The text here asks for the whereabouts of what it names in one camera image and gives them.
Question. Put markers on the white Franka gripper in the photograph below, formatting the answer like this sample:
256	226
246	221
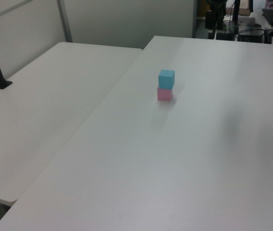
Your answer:
210	19

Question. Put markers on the blue cube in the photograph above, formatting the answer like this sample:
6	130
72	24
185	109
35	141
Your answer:
166	79

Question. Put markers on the small black box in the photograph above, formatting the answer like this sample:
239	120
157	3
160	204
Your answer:
225	36

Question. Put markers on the black upright pole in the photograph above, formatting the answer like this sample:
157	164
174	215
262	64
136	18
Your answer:
236	10

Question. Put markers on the pink printed box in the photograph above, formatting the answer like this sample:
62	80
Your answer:
270	3

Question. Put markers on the pink cube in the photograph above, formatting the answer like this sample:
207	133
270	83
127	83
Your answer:
164	94

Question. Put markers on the black controller box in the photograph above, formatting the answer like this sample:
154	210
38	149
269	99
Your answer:
250	36

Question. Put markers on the grey flat device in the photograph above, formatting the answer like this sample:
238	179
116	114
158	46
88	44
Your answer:
247	21

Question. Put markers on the brown cardboard box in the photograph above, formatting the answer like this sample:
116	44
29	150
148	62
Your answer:
244	12

